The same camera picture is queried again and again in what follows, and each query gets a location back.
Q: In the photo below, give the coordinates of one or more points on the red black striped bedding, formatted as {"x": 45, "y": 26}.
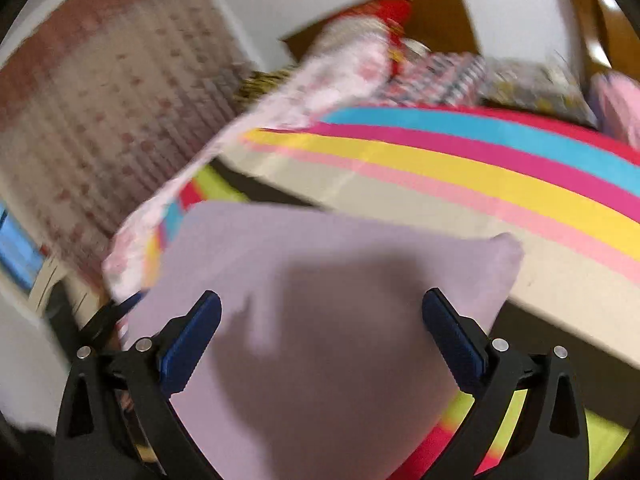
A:
{"x": 440, "y": 80}

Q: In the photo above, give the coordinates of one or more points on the floral striped curtain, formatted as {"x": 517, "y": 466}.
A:
{"x": 100, "y": 110}

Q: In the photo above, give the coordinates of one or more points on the yellow black patterned cloth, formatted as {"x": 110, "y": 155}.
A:
{"x": 260, "y": 85}

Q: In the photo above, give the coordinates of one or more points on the red pillow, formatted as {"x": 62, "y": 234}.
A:
{"x": 395, "y": 10}

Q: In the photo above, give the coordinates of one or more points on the white door with window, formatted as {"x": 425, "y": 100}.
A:
{"x": 20, "y": 255}

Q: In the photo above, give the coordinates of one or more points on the pink floral quilt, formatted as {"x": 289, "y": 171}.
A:
{"x": 340, "y": 75}

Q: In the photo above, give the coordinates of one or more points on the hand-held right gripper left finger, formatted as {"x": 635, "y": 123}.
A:
{"x": 192, "y": 345}

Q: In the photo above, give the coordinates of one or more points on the wooden headboard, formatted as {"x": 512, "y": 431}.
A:
{"x": 445, "y": 10}

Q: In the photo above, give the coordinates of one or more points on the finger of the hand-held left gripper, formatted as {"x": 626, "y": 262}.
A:
{"x": 112, "y": 312}

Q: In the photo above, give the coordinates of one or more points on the patterned cloth by headboard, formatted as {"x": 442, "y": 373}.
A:
{"x": 535, "y": 85}

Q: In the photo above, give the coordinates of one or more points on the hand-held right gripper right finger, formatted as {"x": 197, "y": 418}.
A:
{"x": 452, "y": 340}

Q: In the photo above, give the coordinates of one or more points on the pink cloth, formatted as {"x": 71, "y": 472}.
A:
{"x": 620, "y": 105}

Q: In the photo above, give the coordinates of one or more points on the lilac pants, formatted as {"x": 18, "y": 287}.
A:
{"x": 325, "y": 270}

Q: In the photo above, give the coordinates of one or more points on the rainbow striped bed sheet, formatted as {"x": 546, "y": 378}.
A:
{"x": 450, "y": 210}

